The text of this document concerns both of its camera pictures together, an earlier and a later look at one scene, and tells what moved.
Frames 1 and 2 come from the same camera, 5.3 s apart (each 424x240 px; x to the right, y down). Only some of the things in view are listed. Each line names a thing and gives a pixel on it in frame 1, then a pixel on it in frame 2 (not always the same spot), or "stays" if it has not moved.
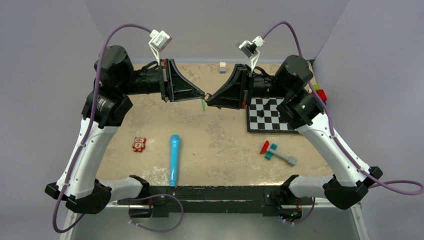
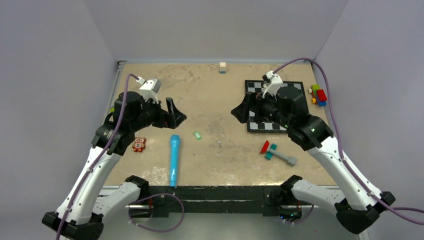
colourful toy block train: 321,92 stays
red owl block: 139,144 stays
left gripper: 180,88 -> 173,117
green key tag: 203,104 -> 197,135
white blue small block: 222,67 stays
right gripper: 235,86 -> 252,101
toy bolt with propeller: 270,149 stays
